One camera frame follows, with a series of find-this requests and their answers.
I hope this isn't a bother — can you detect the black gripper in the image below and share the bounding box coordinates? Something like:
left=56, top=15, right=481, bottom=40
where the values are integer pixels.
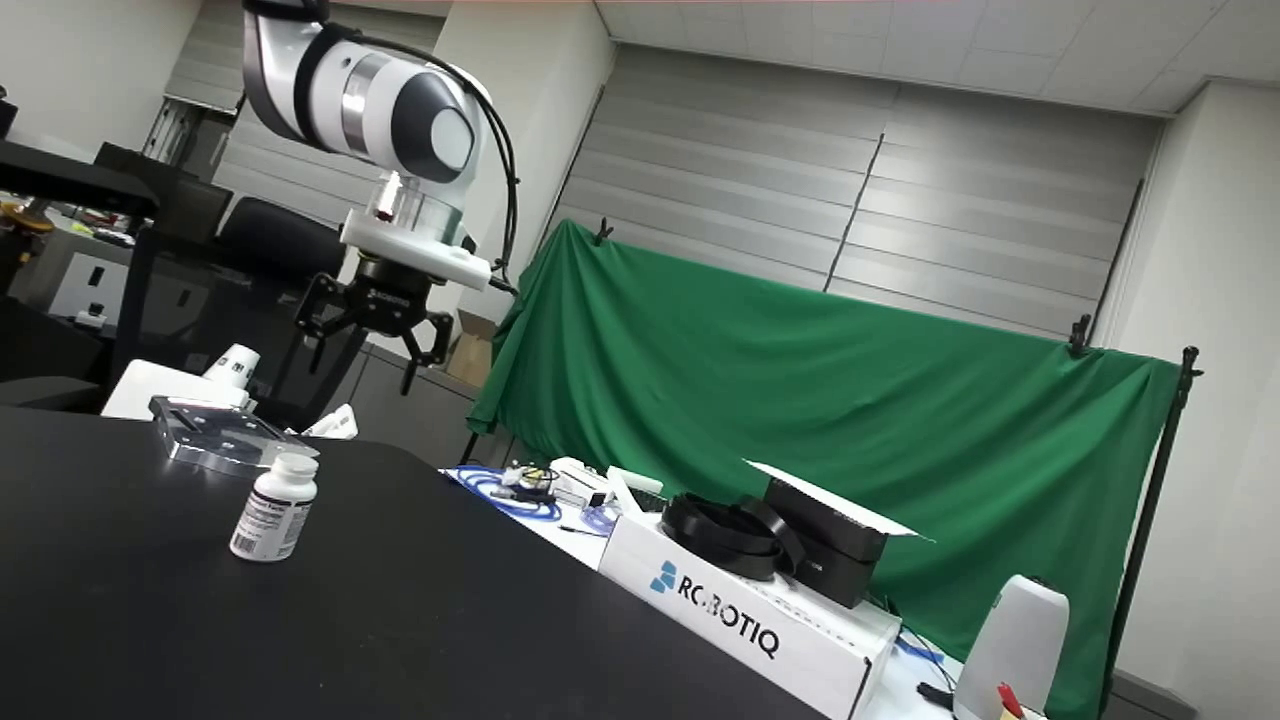
left=293, top=257, right=459, bottom=400

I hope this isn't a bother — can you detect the white pill bottle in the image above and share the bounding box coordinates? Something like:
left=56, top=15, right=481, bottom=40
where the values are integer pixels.
left=224, top=446, right=326, bottom=569

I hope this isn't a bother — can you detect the brown cardboard box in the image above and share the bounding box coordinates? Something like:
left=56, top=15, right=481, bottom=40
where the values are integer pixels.
left=441, top=308, right=501, bottom=400

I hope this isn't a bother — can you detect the white crumpled paper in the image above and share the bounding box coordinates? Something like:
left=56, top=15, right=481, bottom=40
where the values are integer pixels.
left=302, top=400, right=366, bottom=443

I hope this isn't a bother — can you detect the black mesh office chair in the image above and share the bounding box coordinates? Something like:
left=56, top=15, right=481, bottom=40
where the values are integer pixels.
left=132, top=194, right=386, bottom=432

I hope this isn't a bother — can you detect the clear plastic plate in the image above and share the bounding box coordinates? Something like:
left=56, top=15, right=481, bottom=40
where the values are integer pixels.
left=144, top=391, right=326, bottom=473

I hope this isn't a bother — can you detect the small white device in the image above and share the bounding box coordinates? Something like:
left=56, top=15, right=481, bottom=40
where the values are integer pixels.
left=544, top=451, right=612, bottom=513

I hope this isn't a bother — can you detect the black desk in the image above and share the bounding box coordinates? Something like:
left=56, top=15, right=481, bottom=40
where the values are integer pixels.
left=0, top=137, right=167, bottom=222

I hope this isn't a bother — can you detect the green backdrop cloth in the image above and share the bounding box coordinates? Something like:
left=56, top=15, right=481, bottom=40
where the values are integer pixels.
left=463, top=215, right=1189, bottom=720

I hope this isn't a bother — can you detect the white Robotiq cardboard box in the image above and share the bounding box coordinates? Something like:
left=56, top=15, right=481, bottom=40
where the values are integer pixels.
left=598, top=504, right=903, bottom=720

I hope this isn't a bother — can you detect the black box with white lid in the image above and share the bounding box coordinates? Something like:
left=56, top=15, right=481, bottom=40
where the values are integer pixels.
left=743, top=455, right=920, bottom=612

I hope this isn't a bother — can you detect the white plastic container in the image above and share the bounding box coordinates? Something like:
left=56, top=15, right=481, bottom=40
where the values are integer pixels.
left=948, top=571, right=1078, bottom=720

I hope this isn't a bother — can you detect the black backdrop stand pole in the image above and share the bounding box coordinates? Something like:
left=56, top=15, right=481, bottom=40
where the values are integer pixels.
left=1091, top=340, right=1210, bottom=720

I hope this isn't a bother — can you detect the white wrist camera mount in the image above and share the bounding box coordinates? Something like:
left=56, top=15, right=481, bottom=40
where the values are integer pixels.
left=335, top=205, right=498, bottom=292

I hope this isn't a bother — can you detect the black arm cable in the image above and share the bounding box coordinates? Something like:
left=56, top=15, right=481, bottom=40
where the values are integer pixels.
left=355, top=33, right=529, bottom=301

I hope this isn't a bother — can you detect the black coiled strap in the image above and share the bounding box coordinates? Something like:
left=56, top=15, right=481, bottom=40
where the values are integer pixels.
left=659, top=492, right=810, bottom=584

